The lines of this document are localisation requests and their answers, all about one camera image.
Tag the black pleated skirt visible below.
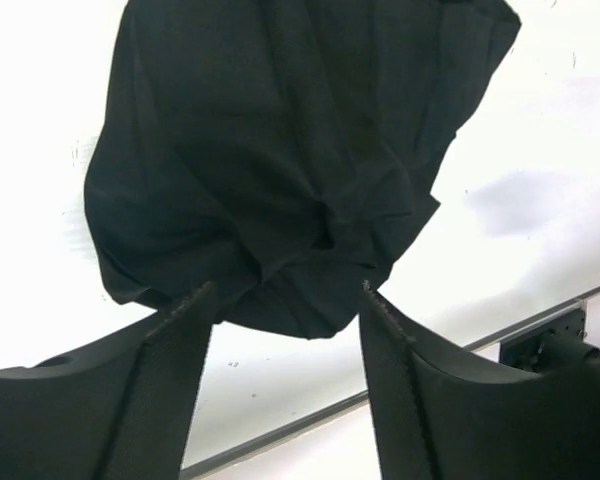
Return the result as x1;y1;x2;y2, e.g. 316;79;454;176
84;1;521;340

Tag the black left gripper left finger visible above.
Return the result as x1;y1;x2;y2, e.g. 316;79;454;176
0;283;215;480

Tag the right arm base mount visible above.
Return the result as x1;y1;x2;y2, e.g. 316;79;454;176
499;306;600;373

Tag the aluminium table edge rail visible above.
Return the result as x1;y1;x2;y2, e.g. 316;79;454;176
179;279;600;476

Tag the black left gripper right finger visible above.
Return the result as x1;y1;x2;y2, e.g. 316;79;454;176
360;288;600;479

